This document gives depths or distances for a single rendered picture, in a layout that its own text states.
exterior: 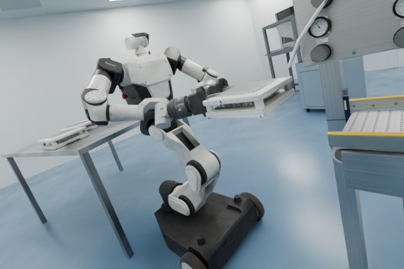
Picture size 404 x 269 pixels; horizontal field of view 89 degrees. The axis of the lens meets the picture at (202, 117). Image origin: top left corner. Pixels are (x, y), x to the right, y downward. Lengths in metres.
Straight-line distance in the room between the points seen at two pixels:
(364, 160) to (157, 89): 0.94
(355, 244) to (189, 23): 5.75
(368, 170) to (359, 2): 0.35
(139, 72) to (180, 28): 4.93
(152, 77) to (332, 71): 0.81
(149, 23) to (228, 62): 2.54
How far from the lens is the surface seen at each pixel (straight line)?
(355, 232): 1.15
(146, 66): 1.15
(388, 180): 0.62
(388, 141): 0.57
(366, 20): 0.49
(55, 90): 5.18
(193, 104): 0.82
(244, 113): 0.67
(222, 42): 6.59
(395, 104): 0.83
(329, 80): 0.84
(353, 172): 0.62
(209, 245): 1.25
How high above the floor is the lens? 1.07
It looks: 13 degrees down
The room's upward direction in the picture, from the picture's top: 16 degrees counter-clockwise
